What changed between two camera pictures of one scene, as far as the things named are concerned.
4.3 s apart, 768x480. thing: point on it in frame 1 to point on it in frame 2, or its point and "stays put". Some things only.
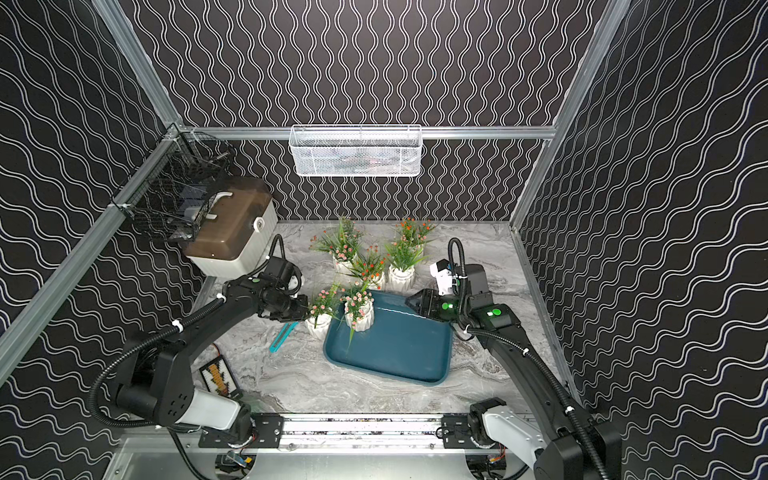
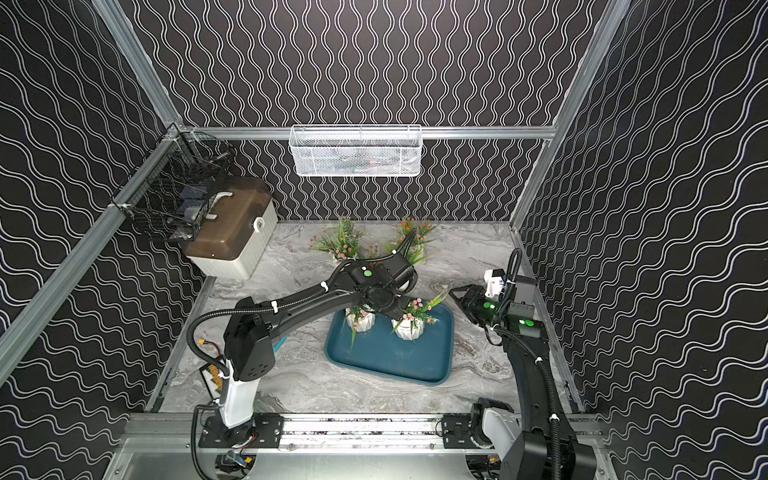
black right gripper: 428,299 to 470,301
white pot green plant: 404,256 stays put
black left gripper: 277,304 to 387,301
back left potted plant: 342,242 stays put
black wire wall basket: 169,195 stays put
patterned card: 218,377 stays put
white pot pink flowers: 359,311 stays put
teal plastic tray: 402,343 stays put
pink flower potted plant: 318,319 to 410,325
